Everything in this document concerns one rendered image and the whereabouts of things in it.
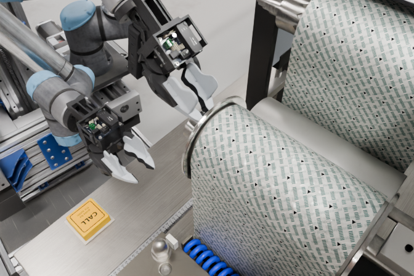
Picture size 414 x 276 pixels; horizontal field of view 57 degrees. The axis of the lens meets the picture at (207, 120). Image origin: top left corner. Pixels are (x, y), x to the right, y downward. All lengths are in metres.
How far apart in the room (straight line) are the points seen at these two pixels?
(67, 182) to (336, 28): 1.52
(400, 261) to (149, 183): 0.63
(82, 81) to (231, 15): 2.27
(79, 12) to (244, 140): 0.90
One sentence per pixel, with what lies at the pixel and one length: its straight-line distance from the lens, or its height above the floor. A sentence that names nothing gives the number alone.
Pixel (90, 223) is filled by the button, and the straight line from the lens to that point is 0.91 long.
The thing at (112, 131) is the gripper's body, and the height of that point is 1.14.
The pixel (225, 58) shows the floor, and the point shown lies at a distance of 2.73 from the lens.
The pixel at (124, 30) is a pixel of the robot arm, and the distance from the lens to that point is 1.30.
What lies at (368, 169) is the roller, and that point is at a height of 1.23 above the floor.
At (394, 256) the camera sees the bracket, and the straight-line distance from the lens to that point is 0.49.
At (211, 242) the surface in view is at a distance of 0.71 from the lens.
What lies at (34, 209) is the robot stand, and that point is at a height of 0.21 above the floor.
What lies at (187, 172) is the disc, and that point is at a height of 1.23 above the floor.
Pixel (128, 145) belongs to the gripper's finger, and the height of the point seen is 1.10.
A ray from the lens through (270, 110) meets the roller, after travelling 0.66.
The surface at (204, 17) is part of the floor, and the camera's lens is 3.15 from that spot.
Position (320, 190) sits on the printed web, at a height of 1.31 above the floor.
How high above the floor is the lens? 1.70
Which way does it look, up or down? 48 degrees down
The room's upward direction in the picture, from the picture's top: straight up
